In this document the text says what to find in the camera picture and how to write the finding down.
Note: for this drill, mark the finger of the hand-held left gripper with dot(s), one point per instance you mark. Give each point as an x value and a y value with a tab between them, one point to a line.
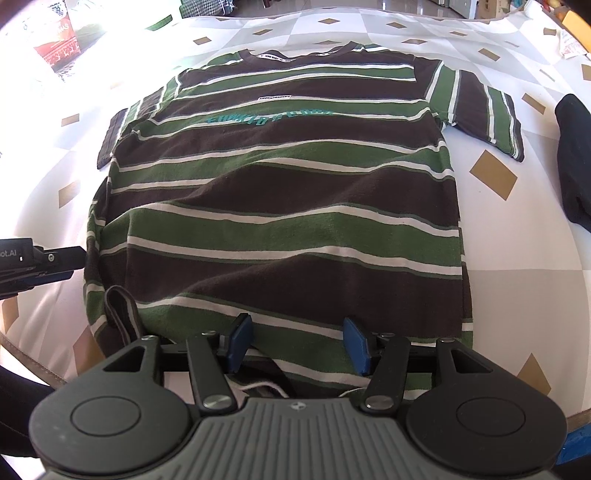
64	263

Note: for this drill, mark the paper receipt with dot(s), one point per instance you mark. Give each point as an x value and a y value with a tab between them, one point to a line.
570	46

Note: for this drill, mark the yellow board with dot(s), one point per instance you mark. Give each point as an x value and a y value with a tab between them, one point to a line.
572	21

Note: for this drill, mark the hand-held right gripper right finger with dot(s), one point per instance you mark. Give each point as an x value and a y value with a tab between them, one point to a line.
355	345

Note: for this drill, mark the red printed gift bag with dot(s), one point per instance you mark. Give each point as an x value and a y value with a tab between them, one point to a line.
57	44

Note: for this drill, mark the black folded garment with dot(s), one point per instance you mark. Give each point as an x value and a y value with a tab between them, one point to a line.
575	161

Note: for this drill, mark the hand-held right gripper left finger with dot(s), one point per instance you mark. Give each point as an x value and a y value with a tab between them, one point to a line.
240	342

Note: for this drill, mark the green brown striped t-shirt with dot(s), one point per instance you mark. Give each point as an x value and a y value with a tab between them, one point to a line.
286	194

